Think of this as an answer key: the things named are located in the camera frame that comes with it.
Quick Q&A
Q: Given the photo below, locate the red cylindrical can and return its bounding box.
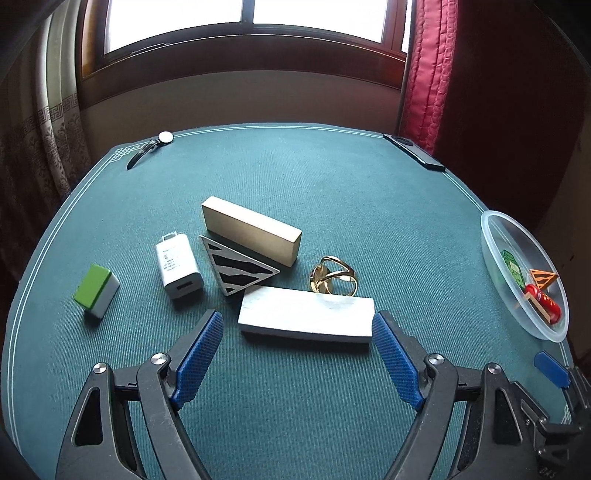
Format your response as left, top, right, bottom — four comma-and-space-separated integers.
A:
525, 284, 562, 325

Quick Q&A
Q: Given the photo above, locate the orange striped triangular block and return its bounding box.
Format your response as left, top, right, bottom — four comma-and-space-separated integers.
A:
529, 269, 559, 291

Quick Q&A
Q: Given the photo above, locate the green and white tile block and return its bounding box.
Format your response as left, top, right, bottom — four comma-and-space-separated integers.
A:
73, 264, 120, 319

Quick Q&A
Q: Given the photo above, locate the white usb wall charger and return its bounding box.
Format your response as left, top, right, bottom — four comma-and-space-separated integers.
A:
155, 232, 204, 300

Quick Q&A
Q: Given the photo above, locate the zebra striped triangular prism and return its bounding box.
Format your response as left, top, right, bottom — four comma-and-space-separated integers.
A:
199, 235, 280, 296

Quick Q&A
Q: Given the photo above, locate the white rectangular block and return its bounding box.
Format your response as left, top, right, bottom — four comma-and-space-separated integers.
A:
238, 286, 375, 343

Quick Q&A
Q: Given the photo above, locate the gold metal ring puzzle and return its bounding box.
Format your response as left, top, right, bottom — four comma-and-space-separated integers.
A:
310, 255, 359, 297

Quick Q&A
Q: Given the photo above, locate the long light wooden block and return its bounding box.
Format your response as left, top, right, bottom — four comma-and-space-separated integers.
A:
201, 196, 303, 267

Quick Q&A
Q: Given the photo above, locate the orange wooden block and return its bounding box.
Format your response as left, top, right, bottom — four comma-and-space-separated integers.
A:
524, 293, 552, 326

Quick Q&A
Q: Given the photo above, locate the black remote control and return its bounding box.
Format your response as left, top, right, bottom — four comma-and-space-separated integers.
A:
383, 134, 446, 172

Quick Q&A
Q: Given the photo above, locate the teal table cloth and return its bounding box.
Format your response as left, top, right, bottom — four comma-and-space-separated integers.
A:
0, 121, 574, 480

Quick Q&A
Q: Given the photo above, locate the beige patterned curtain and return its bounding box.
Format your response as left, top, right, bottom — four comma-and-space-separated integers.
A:
1, 1, 93, 279

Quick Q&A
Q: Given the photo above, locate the red curtain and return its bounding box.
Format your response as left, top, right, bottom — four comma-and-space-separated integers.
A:
400, 1, 589, 227

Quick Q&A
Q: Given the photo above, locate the wooden framed window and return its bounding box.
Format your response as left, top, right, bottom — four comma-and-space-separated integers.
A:
75, 1, 410, 108

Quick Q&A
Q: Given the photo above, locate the wristwatch with black strap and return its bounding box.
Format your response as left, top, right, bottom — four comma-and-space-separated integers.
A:
126, 131, 174, 170

